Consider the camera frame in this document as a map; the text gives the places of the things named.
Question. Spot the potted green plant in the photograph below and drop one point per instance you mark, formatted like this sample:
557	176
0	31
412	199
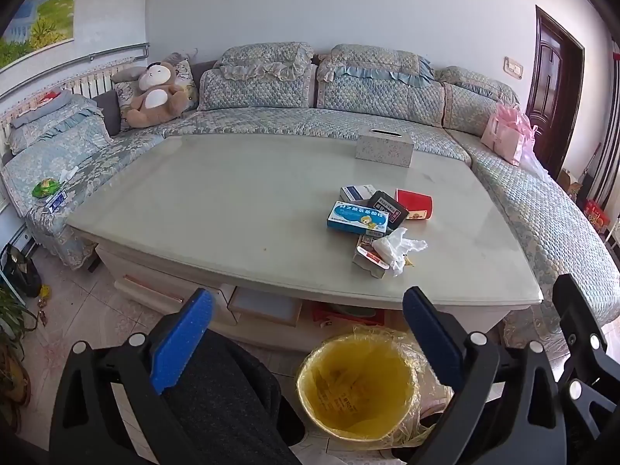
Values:
12	348

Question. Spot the quilted sofa back cushion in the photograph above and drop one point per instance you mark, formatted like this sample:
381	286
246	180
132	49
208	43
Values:
256	89
472	106
382	99

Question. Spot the white coffee table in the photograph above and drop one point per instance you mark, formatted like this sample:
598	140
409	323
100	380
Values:
242	213

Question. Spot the landscape wall mural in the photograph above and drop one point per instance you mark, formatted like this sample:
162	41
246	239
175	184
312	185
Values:
34	14

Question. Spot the white wall switch panel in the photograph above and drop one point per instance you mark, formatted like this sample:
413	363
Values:
513	67

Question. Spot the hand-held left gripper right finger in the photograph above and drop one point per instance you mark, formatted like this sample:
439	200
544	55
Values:
431	339

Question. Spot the brown white teddy bear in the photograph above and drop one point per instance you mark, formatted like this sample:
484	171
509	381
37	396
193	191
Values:
155	92

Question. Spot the green snack packet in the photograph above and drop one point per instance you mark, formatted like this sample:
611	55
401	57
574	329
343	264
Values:
45	188

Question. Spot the pink gift bag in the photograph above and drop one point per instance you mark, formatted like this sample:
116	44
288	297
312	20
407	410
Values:
506	131

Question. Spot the blue quilted corner sofa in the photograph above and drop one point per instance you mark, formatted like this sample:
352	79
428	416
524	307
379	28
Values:
271	121

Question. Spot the red cardboard box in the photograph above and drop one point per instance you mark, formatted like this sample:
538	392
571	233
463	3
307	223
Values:
415	203

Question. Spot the bin with yellow bag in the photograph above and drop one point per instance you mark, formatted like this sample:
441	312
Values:
353	387

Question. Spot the blue cartoon medicine box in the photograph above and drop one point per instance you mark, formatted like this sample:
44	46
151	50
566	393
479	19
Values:
356	217

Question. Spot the white plastic bag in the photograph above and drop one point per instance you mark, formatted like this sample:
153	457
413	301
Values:
535	164

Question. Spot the white blue-striped medicine box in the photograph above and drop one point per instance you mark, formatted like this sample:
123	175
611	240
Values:
356	192

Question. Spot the patterned tissue box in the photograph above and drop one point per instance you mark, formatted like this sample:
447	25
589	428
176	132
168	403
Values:
382	147

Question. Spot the small blue white box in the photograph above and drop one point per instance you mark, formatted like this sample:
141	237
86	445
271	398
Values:
55	202

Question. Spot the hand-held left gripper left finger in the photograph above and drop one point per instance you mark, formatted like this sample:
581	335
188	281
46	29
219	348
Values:
181	339

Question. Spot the black bag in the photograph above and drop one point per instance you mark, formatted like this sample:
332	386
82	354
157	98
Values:
22	271

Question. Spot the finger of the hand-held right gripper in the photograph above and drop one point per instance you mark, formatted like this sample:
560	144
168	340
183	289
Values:
581	319

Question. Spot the red gift boxes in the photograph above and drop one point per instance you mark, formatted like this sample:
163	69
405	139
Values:
596	215

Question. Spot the orange white snack sachet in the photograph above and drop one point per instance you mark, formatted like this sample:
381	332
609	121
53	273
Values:
369	262

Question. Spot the white tissue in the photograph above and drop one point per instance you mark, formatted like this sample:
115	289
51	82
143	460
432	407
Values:
395	247

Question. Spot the dark wooden door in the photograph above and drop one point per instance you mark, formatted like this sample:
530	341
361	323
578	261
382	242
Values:
552	92

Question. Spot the black cardboard box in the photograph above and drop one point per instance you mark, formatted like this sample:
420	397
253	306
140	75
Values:
387	206

